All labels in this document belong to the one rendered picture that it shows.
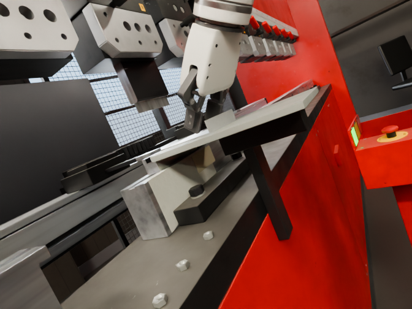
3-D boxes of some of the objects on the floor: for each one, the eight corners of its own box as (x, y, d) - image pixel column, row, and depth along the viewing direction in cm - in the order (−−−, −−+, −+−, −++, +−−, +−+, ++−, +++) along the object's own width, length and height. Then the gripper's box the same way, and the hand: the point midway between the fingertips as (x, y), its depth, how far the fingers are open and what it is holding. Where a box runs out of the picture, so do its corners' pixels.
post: (228, 270, 185) (102, -20, 159) (222, 270, 188) (97, -16, 162) (232, 265, 190) (108, -19, 164) (225, 265, 192) (103, -14, 166)
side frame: (375, 173, 235) (283, -100, 205) (282, 192, 280) (195, -30, 250) (373, 164, 256) (289, -85, 226) (286, 183, 301) (207, -23, 271)
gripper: (208, 21, 32) (188, 149, 41) (267, 22, 45) (241, 121, 54) (162, 8, 35) (153, 130, 45) (230, 13, 48) (211, 108, 57)
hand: (203, 116), depth 48 cm, fingers open, 5 cm apart
